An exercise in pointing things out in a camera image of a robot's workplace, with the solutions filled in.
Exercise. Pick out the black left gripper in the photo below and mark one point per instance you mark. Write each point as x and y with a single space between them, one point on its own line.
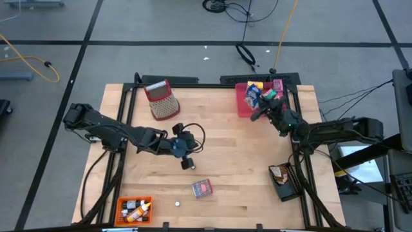
181 146

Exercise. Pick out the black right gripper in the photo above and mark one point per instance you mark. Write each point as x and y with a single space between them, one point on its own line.
278 116

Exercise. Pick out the blue white snack package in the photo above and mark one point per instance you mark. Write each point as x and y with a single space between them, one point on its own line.
252 96

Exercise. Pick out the small red cereal box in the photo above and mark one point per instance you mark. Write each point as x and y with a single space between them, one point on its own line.
269 93

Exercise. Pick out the yellow Corn Pops box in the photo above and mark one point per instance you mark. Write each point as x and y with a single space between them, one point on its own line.
255 85

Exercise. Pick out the pink box nutrition label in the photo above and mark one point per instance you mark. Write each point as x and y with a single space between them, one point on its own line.
278 86

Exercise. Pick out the brown spice pouch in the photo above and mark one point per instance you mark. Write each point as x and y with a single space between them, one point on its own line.
279 174

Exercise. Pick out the yellow squeeze bottle white collar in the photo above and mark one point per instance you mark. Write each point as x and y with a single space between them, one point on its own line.
136 214

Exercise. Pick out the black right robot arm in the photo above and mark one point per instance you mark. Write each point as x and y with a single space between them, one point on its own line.
338 132

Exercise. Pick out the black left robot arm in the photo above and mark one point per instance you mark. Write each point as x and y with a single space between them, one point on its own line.
112 129

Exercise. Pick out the red translucent plastic bin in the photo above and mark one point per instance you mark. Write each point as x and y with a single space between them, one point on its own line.
243 108

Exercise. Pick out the red patterned spice tin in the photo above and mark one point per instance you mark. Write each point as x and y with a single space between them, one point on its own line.
202 189

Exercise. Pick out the perforated black box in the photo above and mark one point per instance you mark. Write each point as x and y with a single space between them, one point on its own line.
231 79

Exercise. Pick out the black plastic bin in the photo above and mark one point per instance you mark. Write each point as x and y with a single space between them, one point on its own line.
286 193

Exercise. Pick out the orange plastic bin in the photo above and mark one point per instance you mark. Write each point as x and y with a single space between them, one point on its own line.
117 219

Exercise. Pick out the white screen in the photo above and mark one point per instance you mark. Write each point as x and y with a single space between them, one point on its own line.
363 167

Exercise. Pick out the black metal bar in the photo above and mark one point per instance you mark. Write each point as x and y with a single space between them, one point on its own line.
370 154

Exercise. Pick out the grey cart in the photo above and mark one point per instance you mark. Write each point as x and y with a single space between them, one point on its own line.
402 106

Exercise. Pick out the black keyboard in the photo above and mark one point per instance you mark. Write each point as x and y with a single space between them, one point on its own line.
402 190

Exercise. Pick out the black caster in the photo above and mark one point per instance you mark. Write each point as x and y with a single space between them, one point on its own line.
4 106

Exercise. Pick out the grey floor platform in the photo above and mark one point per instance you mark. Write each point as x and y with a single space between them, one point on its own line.
16 76

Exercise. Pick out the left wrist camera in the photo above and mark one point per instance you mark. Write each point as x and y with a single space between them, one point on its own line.
177 129

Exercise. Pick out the black metal table frame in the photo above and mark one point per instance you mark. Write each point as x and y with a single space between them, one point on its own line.
209 86

